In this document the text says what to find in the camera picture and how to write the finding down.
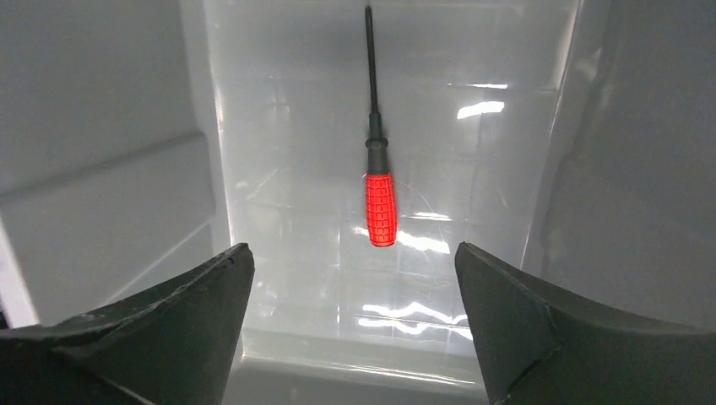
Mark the grey plastic bin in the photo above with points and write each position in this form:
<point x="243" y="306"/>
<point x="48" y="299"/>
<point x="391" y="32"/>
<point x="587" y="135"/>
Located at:
<point x="574" y="140"/>

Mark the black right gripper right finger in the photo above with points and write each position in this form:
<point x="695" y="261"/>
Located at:
<point x="537" y="343"/>

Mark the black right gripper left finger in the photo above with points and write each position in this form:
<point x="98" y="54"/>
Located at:
<point x="173" y="343"/>

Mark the red handled screwdriver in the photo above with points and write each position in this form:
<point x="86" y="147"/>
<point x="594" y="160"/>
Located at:
<point x="380" y="198"/>

